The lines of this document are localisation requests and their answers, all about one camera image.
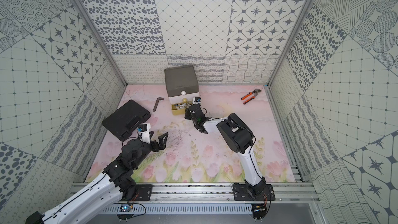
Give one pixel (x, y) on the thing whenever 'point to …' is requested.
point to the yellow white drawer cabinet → (182, 87)
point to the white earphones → (184, 104)
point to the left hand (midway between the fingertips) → (159, 130)
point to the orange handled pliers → (255, 90)
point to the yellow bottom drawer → (179, 109)
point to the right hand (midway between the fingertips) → (188, 110)
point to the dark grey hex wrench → (156, 103)
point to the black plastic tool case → (125, 121)
